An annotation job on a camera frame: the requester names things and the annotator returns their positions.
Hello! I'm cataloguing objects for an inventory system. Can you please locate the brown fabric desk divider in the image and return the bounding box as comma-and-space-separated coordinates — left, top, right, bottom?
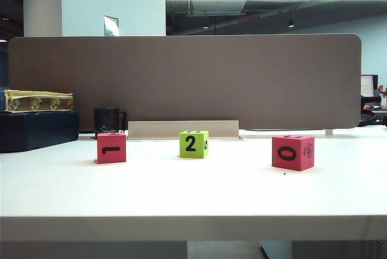
8, 33, 363, 131

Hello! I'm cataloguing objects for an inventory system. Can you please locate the green cube printed 2 H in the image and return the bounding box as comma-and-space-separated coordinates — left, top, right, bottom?
178, 129, 210, 159

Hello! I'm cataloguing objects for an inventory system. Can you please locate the black round object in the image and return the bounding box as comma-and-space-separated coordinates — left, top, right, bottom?
358, 109, 378, 126

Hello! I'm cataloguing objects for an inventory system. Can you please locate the red cube printed 1 T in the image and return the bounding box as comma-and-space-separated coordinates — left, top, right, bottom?
96, 131, 127, 165

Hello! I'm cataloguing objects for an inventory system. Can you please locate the dark blue plastic case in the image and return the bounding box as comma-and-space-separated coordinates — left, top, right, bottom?
0, 110, 80, 153

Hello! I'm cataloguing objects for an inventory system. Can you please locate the computer monitor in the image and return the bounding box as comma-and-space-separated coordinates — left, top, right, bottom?
361, 73, 379, 98

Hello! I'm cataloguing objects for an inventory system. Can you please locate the grey perforated cabinet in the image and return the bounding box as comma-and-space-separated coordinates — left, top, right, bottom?
291, 240, 387, 259

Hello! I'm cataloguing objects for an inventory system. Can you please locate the red cube printed 0 U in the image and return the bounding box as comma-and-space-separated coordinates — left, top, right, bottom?
272, 134, 316, 171

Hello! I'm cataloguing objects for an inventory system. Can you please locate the black mug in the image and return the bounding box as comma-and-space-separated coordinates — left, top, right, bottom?
93, 107, 128, 139

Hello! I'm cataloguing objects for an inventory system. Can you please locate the yellow framed block box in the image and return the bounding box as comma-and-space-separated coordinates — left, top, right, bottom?
0, 88, 74, 113

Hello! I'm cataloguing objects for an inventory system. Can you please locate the beige cable tray cover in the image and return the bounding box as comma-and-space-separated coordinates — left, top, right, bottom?
126, 119, 244, 141

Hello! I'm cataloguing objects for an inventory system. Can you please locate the white paper sign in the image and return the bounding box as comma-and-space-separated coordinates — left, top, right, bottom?
103, 15, 120, 37

